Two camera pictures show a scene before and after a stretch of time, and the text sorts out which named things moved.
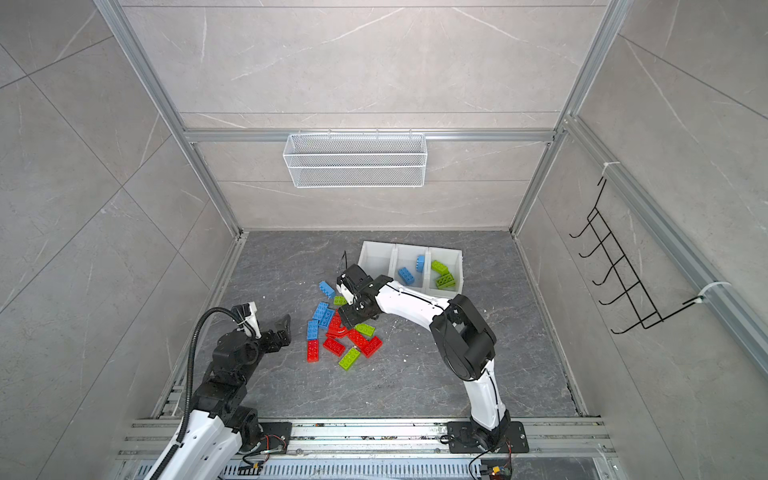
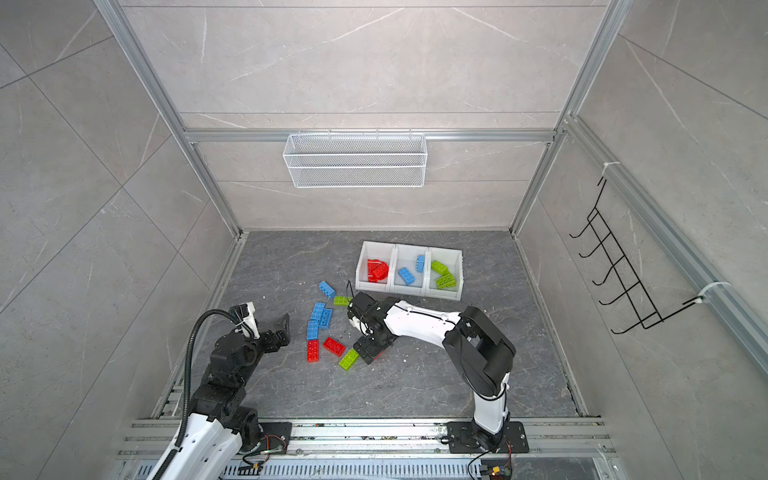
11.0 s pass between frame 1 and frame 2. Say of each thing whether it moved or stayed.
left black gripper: stayed
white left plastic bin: stayed
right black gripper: moved
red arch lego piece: moved
